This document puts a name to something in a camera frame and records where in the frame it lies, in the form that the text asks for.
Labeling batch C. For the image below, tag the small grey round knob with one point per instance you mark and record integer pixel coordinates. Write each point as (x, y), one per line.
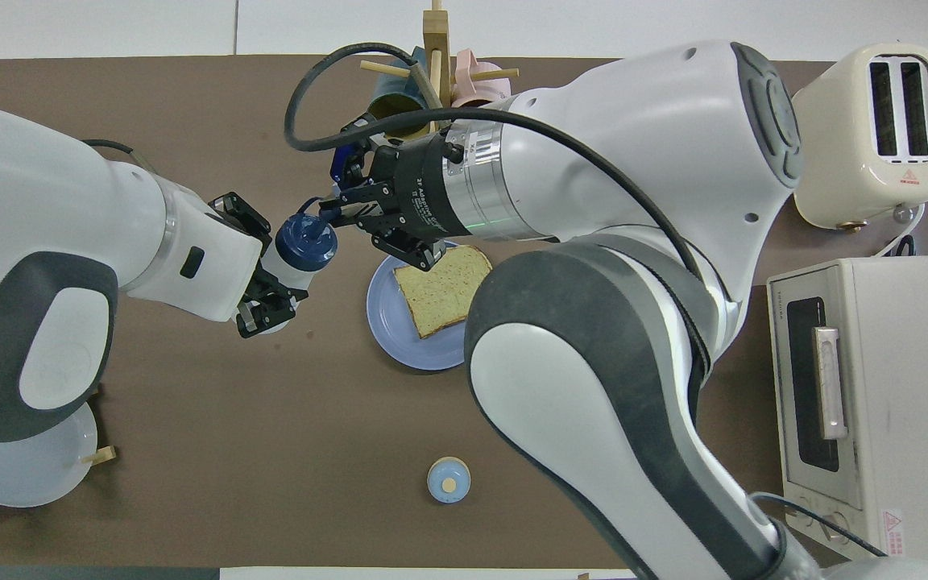
(905, 214)

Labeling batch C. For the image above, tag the white toaster oven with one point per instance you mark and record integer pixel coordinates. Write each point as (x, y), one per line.
(899, 362)

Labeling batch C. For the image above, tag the wooden mug rack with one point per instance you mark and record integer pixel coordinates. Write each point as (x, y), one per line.
(436, 32)

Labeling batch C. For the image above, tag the grey round plate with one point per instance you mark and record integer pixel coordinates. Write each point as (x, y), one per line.
(37, 467)

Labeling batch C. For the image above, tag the cream two-slot toaster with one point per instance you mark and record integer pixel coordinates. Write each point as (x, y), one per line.
(843, 153)

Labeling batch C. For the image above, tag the brown table mat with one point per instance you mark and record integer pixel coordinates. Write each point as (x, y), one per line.
(230, 483)

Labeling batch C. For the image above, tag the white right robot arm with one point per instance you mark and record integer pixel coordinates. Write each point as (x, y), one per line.
(633, 161)

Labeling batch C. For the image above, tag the pink ribbed mug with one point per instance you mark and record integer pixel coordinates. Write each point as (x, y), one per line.
(476, 87)

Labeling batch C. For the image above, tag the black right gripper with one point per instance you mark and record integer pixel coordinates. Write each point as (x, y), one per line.
(428, 189)

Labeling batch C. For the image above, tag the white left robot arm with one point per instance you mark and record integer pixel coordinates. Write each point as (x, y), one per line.
(29, 242)

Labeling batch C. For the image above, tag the toasted bread slice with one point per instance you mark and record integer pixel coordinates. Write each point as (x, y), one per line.
(440, 294)

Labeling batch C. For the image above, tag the dark teal mug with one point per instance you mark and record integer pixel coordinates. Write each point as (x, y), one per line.
(390, 109)

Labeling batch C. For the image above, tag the seasoning bottle navy cap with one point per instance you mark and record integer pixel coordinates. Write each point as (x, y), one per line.
(303, 242)

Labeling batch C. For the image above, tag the blue round plate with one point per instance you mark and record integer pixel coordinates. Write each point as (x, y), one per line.
(391, 322)

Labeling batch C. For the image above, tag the wooden plate rack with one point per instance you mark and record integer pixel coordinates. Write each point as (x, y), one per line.
(101, 456)

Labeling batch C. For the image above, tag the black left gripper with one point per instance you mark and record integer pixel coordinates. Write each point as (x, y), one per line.
(232, 211)

